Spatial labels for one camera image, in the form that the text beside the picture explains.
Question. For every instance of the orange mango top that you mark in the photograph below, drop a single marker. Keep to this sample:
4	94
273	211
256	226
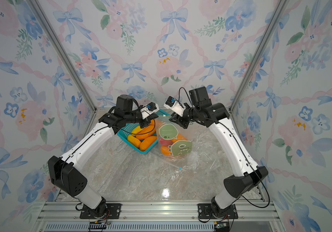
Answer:
134	141

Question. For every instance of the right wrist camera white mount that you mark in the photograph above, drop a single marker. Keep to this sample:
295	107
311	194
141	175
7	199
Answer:
174	105

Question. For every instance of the small yellow mango right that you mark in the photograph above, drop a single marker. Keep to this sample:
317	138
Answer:
136	130

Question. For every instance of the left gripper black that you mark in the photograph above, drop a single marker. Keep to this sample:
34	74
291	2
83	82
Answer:
147	121

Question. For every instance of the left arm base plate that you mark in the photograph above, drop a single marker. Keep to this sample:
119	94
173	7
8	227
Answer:
107	211

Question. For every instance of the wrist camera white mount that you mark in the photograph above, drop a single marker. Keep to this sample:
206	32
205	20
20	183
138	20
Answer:
174	105
149	110

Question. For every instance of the teal plastic mesh basket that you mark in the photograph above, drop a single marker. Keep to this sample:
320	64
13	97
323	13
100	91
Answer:
128	130

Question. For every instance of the red yellow mango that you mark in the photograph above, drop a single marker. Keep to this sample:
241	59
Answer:
165	143

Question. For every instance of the large orange mango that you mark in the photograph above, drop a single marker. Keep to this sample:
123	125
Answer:
166	151

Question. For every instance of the clear zip-top bag green print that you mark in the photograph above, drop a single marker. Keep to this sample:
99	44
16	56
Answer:
174	143

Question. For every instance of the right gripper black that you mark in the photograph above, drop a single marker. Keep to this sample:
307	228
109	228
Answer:
180	120

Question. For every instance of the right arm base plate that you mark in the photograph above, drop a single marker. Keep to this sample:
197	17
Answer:
211	211

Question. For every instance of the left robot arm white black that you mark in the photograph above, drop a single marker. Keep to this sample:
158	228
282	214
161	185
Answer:
65	171

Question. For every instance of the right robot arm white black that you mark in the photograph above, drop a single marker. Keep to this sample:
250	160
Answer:
247	173

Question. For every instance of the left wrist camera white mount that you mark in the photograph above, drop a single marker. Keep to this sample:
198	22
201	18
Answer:
149	110

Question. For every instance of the orange mango back right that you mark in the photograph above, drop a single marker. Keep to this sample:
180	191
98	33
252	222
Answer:
179	137

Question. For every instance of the aluminium front rail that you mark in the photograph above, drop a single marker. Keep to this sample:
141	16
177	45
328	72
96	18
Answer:
159	216

